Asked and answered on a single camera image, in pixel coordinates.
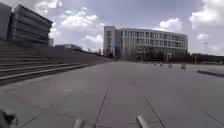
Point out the grey paved plaza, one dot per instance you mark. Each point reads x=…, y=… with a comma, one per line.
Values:
x=120, y=86

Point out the row of trees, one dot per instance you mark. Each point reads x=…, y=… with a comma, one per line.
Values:
x=146, y=55

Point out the white building with window rows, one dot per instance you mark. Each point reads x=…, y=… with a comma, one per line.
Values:
x=146, y=38

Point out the low distant building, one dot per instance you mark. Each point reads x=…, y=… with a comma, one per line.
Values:
x=68, y=46

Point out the robot's own part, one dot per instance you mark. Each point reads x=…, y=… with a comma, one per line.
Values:
x=78, y=123
x=142, y=122

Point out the row of stone bollards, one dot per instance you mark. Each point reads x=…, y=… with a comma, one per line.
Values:
x=183, y=66

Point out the wide stone stairs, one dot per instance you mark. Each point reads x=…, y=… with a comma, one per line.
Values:
x=26, y=63

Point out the dark glass building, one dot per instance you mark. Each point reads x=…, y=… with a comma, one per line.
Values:
x=30, y=26

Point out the low dark building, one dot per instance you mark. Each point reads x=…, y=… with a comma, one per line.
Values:
x=206, y=58

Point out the low raised stone platform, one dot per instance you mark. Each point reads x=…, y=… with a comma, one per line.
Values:
x=213, y=72

